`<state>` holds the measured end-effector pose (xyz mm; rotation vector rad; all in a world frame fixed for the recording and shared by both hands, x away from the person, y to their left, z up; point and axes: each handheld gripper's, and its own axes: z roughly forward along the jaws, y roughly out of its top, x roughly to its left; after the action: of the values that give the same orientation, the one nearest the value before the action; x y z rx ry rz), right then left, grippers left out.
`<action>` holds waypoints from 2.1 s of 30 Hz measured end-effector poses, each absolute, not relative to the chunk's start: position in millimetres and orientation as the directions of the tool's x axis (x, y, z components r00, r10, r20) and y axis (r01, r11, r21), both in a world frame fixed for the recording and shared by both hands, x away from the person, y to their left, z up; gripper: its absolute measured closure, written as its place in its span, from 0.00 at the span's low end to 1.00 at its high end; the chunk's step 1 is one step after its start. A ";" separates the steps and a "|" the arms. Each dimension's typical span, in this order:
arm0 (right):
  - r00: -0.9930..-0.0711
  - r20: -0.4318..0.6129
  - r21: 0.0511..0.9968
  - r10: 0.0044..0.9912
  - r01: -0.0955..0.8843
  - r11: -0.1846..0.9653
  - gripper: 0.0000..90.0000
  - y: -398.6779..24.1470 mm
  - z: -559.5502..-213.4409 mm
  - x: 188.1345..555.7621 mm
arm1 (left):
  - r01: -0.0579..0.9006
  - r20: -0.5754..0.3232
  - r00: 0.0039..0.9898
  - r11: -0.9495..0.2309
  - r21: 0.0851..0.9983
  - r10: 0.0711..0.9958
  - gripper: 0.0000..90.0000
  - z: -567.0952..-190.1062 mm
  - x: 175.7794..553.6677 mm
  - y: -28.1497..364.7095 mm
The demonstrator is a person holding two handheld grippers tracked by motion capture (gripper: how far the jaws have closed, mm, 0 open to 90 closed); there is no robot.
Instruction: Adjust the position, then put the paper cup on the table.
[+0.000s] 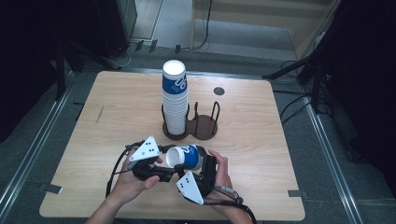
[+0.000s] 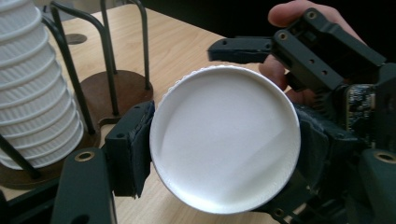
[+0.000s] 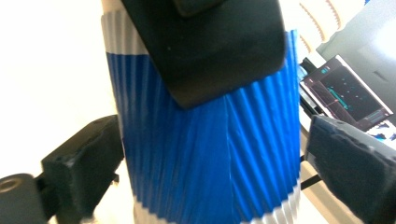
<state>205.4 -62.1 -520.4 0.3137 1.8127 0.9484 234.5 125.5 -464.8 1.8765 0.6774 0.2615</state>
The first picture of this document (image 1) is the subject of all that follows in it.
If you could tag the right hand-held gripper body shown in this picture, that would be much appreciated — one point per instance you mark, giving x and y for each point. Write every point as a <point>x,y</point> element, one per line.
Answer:
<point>190,186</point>

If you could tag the aluminium floor rail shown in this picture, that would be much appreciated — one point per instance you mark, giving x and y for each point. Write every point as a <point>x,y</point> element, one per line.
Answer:
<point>34,137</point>
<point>333,161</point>

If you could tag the light wooden platform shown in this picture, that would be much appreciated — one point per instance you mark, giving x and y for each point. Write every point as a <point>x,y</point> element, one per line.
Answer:
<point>261,25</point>

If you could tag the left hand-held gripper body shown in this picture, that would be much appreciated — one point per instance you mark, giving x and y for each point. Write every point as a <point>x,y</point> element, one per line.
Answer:
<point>144,152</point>

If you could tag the person's right hand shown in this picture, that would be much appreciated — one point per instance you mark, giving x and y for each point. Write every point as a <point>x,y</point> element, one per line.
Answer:
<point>225,177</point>

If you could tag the single blue white paper cup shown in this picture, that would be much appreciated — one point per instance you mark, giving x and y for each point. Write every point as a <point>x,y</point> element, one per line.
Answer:
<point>188,157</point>

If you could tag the brown cup holder with rods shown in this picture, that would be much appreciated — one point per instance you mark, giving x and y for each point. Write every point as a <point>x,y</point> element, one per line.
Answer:
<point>204,126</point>

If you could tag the black metal stand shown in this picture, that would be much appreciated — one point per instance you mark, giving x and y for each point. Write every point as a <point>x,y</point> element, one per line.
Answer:
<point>311,68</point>
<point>62,68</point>

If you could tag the stack of blue white cups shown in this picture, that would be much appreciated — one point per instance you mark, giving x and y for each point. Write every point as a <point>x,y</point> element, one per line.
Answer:
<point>175,102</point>

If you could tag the grey tape strip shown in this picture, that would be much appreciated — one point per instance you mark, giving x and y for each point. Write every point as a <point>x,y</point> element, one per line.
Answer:
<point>297,193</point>
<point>51,188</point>

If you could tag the dark cabinet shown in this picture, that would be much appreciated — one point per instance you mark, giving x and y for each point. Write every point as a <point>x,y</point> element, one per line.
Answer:
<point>115,25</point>

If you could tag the person's left hand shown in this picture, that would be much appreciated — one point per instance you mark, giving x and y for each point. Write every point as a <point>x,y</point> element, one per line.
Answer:
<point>126,183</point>

